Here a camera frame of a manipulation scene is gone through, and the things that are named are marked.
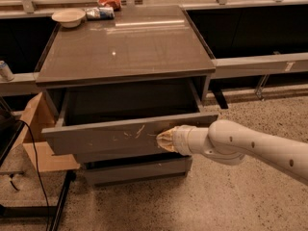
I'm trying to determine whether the grey top drawer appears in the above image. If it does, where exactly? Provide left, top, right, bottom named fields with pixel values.
left=42, top=79, right=218, bottom=158

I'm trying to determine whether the grey drawer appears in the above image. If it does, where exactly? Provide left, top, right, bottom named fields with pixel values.
left=42, top=79, right=218, bottom=158
left=84, top=157, right=193, bottom=185
left=73, top=147, right=181, bottom=165

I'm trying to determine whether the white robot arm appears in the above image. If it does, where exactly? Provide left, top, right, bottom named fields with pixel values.
left=156, top=119, right=308, bottom=184

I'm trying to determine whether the grey drawer cabinet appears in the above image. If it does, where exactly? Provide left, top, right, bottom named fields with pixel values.
left=41, top=6, right=212, bottom=172

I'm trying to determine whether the grey bottom drawer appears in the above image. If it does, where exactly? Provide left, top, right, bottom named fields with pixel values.
left=84, top=157, right=193, bottom=185

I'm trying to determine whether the grey middle drawer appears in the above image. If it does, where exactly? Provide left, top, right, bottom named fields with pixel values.
left=73, top=147, right=181, bottom=165

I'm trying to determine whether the cardboard box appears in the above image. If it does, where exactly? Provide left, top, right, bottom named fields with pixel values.
left=15, top=93, right=80, bottom=172

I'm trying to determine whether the silver blue snack bag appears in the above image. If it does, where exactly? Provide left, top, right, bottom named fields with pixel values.
left=85, top=7, right=115, bottom=20

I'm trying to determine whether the red snack bag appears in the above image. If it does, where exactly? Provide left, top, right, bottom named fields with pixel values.
left=97, top=0, right=121, bottom=11

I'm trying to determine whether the white bowl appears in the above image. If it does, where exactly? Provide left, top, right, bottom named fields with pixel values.
left=52, top=8, right=86, bottom=28

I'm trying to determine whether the white blue can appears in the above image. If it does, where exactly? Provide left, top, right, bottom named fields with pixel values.
left=0, top=61, right=14, bottom=81

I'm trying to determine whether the black cable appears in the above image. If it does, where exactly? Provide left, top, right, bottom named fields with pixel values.
left=9, top=118, right=52, bottom=231

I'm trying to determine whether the grey metal rail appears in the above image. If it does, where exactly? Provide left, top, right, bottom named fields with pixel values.
left=0, top=53, right=308, bottom=96

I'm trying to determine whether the black stand frame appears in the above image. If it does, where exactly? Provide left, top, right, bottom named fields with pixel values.
left=0, top=170, right=77, bottom=231

